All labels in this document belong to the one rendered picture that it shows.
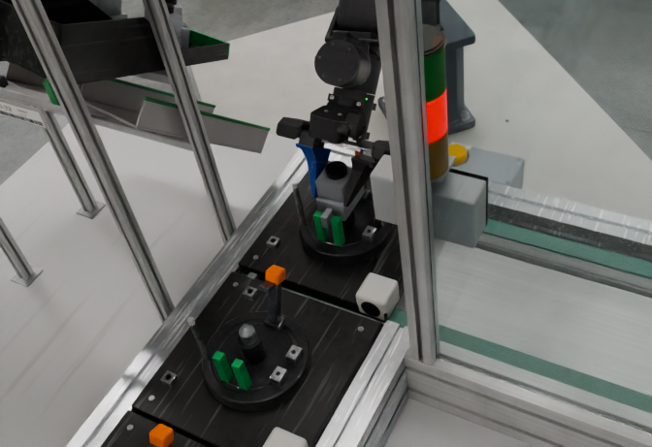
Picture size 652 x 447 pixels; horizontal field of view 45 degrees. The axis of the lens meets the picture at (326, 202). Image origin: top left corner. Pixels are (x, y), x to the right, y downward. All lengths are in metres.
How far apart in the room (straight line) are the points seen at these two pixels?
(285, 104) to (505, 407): 0.82
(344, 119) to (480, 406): 0.40
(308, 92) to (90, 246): 0.54
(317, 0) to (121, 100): 2.49
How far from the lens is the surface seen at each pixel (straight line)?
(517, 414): 1.03
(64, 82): 0.91
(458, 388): 1.04
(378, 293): 1.05
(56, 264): 1.43
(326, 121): 1.00
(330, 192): 1.08
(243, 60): 1.76
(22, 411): 1.26
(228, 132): 1.21
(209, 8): 3.76
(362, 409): 0.99
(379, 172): 0.85
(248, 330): 0.97
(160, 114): 1.10
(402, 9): 0.65
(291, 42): 1.78
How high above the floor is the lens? 1.81
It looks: 44 degrees down
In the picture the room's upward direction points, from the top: 11 degrees counter-clockwise
